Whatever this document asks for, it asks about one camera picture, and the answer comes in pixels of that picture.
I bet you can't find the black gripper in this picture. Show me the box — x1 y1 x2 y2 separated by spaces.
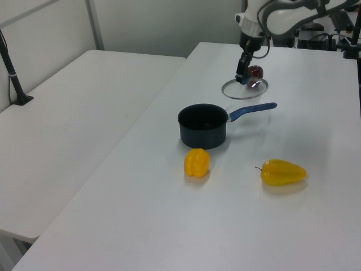
235 29 265 85

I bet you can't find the glass lid with blue knob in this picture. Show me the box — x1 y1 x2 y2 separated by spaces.
221 73 270 100

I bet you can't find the dark red apple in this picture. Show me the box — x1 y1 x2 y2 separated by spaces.
248 64 266 81

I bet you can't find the black electronics box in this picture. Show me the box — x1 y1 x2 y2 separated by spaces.
296 32 344 51

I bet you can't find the yellow bell pepper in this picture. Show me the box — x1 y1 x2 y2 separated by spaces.
184 148 211 178
255 159 307 187

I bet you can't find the white side table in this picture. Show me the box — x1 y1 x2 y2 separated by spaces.
0 49 187 244

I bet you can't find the black pole with white band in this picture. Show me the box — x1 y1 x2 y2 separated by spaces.
0 28 34 106

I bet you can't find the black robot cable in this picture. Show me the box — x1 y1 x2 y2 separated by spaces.
255 0 280 59

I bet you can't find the dark pot with blue handle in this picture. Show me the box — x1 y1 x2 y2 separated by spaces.
177 102 278 150

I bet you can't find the black camera stand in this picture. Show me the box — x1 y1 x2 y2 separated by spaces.
342 15 361 59

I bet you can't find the aluminium partition post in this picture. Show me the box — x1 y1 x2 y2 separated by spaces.
85 0 105 51

